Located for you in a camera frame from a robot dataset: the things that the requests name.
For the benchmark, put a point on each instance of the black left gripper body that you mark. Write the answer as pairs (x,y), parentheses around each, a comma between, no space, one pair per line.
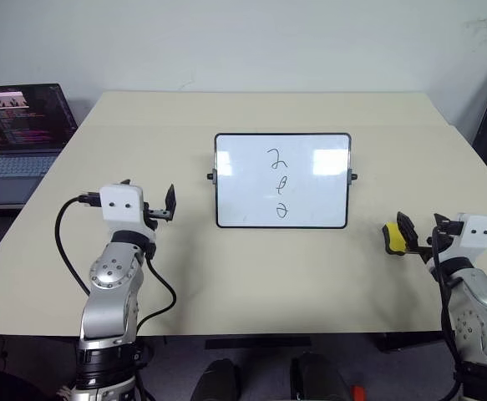
(157,215)

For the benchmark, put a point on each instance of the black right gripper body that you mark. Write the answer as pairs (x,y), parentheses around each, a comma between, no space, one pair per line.
(439,240)

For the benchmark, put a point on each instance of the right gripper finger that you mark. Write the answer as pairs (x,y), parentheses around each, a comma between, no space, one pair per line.
(408,234)
(440,220)

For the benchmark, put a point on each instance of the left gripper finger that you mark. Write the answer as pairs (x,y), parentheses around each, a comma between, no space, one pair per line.
(170,202)
(125,182)

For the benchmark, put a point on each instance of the yellow and black eraser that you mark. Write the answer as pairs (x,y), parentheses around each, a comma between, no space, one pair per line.
(392,236)

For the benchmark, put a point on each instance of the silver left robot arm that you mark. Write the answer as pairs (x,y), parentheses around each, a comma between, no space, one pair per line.
(109,275)

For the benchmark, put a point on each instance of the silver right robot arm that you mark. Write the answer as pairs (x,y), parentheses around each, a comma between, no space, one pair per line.
(477,301)

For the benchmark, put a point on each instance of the black table support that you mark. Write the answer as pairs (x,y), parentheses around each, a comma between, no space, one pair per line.
(410,341)

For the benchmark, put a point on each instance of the small black-framed whiteboard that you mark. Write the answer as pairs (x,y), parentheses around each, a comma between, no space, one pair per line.
(280,179)

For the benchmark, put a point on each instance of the open grey laptop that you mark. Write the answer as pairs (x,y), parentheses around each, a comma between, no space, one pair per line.
(21,125)

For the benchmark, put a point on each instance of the small red object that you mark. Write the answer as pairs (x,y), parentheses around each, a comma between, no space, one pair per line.
(358,393)

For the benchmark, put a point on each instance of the dark rounded shape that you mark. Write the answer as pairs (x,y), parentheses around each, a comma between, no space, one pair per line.
(218,382)
(318,378)

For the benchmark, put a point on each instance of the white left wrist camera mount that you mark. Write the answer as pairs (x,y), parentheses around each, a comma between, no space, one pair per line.
(120,204)

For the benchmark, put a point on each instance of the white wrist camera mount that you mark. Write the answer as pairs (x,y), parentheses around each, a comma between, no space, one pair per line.
(120,204)
(475,234)

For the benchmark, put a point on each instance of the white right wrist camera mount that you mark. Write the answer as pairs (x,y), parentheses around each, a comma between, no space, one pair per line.
(475,234)

